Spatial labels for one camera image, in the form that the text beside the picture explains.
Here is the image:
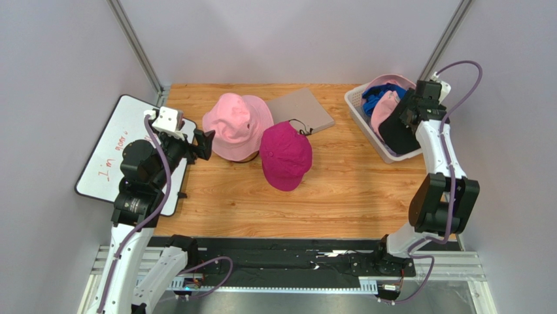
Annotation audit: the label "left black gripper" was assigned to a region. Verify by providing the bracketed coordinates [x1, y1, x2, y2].
[152, 120, 215, 188]

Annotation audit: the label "grey flat board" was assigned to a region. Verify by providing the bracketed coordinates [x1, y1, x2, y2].
[266, 88, 335, 135]

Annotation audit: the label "corner aluminium post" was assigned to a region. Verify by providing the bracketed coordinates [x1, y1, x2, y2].
[107, 0, 165, 96]
[418, 0, 475, 80]

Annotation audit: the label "pink bucket hat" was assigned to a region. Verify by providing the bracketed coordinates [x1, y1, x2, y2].
[202, 93, 274, 162]

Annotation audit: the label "blue hat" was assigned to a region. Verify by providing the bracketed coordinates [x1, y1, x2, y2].
[362, 83, 407, 116]

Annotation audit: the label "light pink cap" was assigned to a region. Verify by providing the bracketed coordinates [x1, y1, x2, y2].
[362, 74, 416, 139]

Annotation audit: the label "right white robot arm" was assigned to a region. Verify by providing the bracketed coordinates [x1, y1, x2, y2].
[374, 80, 480, 275]

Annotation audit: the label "white whiteboard with red writing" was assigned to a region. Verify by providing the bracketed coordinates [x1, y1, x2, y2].
[74, 94, 198, 217]

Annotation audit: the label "left corner aluminium post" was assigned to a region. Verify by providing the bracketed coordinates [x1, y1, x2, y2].
[107, 0, 165, 96]

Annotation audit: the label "aluminium frame rail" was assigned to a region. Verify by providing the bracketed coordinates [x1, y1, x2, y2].
[78, 246, 497, 313]

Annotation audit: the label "black wire hat stand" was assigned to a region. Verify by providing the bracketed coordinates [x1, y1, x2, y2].
[231, 151, 259, 164]

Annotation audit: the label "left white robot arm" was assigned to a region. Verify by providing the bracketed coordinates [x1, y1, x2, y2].
[87, 130, 215, 313]

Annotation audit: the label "white plastic basket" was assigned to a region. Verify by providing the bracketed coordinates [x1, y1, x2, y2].
[344, 79, 422, 164]

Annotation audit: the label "black NY baseball cap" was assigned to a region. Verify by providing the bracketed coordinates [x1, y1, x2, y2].
[379, 88, 420, 155]

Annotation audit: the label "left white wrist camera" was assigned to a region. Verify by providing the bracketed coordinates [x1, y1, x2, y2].
[143, 107, 186, 141]

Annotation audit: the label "magenta baseball cap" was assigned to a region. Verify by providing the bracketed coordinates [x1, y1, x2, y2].
[259, 121, 313, 192]

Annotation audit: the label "right corner aluminium post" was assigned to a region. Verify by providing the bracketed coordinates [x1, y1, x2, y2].
[418, 0, 475, 80]

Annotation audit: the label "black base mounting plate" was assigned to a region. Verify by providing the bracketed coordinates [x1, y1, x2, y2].
[150, 235, 462, 289]

